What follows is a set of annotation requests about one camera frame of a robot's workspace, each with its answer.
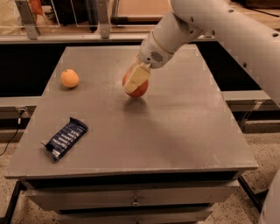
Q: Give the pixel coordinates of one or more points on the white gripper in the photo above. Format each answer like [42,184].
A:
[152,53]

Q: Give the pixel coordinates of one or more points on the red apple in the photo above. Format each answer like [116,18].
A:
[140,91]

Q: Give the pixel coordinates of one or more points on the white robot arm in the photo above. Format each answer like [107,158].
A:
[253,45]

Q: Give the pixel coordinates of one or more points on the blue rxbar wrapper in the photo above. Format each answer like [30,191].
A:
[64,140]

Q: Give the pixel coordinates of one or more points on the orange fruit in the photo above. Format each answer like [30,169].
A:
[69,78]

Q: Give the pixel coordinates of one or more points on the grey drawer cabinet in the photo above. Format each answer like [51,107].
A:
[181,130]

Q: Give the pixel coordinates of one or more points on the metal railing with posts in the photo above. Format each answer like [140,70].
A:
[78,21]

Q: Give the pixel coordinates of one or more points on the lower drawer with knob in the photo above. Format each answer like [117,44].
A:
[179,215]

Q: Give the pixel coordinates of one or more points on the drawer with knob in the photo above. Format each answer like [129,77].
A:
[179,215]
[135,195]

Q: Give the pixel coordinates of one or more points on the upper drawer with knob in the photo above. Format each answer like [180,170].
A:
[135,195]

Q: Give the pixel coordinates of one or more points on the black floor frame bar left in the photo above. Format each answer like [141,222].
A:
[12,205]

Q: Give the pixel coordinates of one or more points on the black floor frame bar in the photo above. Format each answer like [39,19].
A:
[12,205]
[256,198]

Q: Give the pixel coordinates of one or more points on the black floor frame bar right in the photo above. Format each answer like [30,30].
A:
[256,198]

